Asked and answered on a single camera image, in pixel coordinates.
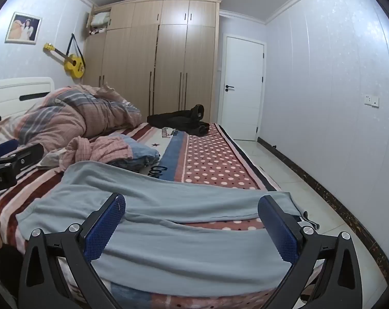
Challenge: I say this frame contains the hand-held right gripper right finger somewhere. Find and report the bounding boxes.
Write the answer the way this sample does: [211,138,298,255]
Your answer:
[258,195,364,309]

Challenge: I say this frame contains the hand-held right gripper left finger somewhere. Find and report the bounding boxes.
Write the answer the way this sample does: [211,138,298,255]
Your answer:
[18,192,127,309]

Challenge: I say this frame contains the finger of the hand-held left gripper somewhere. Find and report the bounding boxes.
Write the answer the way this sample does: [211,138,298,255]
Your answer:
[0,139,19,159]
[0,143,44,168]

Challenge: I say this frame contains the light blue pants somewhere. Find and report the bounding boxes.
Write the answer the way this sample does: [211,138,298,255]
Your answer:
[16,161,320,297]

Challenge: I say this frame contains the pink grey plaid quilt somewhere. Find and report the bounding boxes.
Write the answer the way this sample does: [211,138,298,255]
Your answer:
[14,84,143,150]

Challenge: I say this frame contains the white bed headboard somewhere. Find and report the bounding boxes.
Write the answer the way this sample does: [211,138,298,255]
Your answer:
[0,77,55,123]

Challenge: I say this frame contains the pink plaid garment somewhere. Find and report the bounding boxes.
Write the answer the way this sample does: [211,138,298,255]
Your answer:
[62,135,134,171]

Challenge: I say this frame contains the striped dotted bed sheet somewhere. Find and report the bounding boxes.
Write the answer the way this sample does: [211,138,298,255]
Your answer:
[0,122,324,309]

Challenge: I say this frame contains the yellow guitar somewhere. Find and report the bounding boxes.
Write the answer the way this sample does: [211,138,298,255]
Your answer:
[43,42,85,78]

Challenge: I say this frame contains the black garment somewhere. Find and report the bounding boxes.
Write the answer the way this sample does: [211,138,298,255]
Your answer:
[147,104,210,137]

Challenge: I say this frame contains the white door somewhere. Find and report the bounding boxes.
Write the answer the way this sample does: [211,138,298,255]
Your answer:
[218,35,266,141]

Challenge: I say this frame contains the folded bedding in wardrobe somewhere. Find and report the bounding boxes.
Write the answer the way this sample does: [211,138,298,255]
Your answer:
[90,11,111,34]

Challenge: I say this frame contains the beige wooden wardrobe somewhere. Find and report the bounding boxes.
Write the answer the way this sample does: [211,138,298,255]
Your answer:
[83,0,223,124]

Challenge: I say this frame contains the framed wall photo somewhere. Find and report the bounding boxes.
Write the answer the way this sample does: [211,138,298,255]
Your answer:
[5,12,42,44]

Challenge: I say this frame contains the black guitar strap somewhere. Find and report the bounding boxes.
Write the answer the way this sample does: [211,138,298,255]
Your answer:
[67,33,84,63]

